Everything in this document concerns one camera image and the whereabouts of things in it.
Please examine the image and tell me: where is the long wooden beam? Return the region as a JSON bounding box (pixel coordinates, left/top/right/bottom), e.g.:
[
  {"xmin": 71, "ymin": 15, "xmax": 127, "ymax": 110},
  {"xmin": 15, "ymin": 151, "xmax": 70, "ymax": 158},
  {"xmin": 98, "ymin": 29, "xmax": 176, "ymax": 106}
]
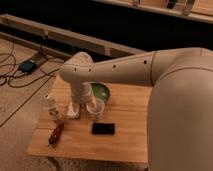
[{"xmin": 0, "ymin": 14, "xmax": 144, "ymax": 58}]

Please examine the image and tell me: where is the white rectangular block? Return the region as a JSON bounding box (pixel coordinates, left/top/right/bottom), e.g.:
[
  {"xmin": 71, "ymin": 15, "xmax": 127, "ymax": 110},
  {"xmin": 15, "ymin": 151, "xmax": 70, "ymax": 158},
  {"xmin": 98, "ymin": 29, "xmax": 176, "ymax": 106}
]
[{"xmin": 67, "ymin": 102, "xmax": 80, "ymax": 119}]

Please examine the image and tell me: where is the white paper cup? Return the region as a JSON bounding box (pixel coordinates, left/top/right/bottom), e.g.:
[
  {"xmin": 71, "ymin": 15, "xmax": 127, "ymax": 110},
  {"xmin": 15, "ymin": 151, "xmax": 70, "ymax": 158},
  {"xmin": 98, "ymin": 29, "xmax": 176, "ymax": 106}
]
[{"xmin": 86, "ymin": 98, "xmax": 105, "ymax": 122}]

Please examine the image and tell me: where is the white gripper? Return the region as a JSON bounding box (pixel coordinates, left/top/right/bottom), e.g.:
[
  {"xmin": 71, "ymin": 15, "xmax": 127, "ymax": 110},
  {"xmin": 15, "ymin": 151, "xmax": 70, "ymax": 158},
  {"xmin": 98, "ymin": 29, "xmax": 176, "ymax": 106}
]
[{"xmin": 70, "ymin": 83, "xmax": 97, "ymax": 109}]

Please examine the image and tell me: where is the wooden table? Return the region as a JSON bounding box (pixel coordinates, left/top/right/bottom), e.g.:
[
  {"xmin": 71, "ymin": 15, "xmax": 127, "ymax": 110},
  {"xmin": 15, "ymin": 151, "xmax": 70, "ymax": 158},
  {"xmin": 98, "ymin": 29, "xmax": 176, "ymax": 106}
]
[{"xmin": 27, "ymin": 84, "xmax": 151, "ymax": 163}]

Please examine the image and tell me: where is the black floor cable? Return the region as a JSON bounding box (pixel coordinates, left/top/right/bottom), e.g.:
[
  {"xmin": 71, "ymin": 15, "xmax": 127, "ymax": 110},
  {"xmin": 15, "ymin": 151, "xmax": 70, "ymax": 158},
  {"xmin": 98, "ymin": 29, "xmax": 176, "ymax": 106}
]
[{"xmin": 0, "ymin": 39, "xmax": 64, "ymax": 128}]

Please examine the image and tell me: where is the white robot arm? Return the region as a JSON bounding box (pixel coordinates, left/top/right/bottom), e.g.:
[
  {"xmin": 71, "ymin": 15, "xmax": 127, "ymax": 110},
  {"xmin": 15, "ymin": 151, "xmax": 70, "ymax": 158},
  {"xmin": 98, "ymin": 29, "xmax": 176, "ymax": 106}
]
[{"xmin": 59, "ymin": 47, "xmax": 213, "ymax": 171}]

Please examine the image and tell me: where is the black smartphone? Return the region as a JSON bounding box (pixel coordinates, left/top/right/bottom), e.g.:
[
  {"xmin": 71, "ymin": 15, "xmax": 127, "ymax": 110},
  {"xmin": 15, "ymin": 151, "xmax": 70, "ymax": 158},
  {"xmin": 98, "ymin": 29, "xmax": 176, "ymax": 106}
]
[{"xmin": 92, "ymin": 123, "xmax": 115, "ymax": 135}]

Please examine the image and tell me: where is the green ceramic bowl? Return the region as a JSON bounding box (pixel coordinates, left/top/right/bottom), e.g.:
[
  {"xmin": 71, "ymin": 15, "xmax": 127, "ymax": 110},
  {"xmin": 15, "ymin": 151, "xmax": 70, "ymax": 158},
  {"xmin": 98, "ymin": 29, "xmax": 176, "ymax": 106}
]
[{"xmin": 92, "ymin": 83, "xmax": 110, "ymax": 103}]

